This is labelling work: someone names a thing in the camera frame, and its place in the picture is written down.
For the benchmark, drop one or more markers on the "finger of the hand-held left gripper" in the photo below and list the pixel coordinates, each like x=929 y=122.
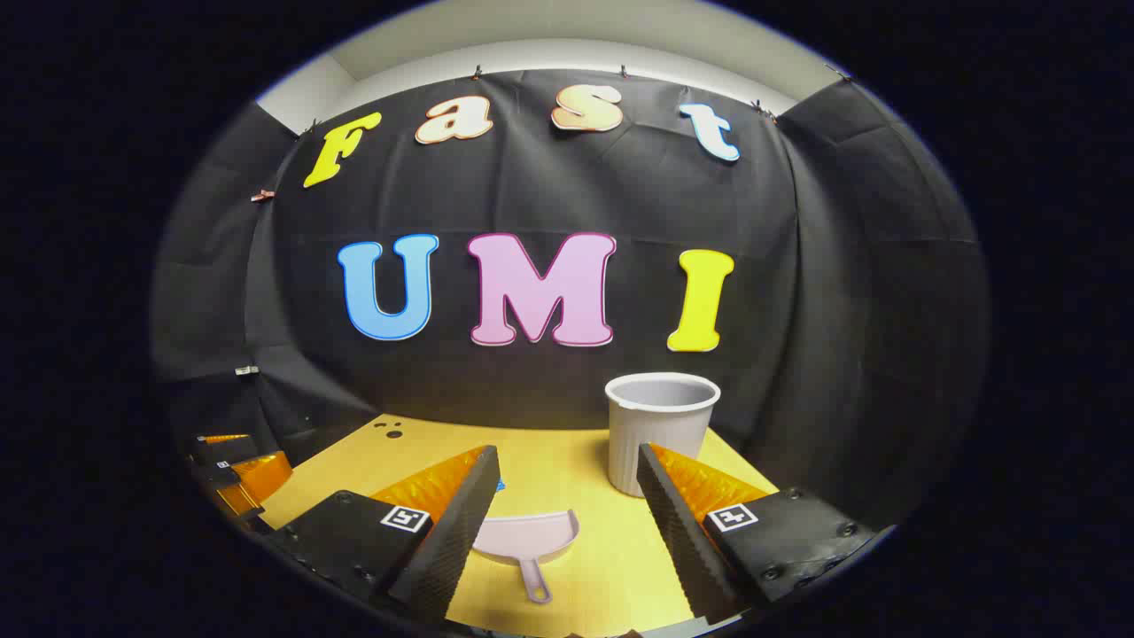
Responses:
x=261 y=478
x=226 y=450

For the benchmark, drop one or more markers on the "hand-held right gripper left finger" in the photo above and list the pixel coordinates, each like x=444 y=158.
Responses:
x=461 y=523

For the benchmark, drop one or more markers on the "yellow wooden desktop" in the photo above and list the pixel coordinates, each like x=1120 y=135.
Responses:
x=567 y=470

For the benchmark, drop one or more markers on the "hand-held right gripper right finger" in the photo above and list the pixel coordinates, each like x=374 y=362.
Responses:
x=678 y=532

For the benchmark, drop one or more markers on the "lilac plastic dustpan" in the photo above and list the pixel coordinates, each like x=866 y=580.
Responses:
x=527 y=536

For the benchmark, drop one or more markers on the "white ribbed garbage bin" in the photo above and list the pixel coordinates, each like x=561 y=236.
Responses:
x=656 y=425

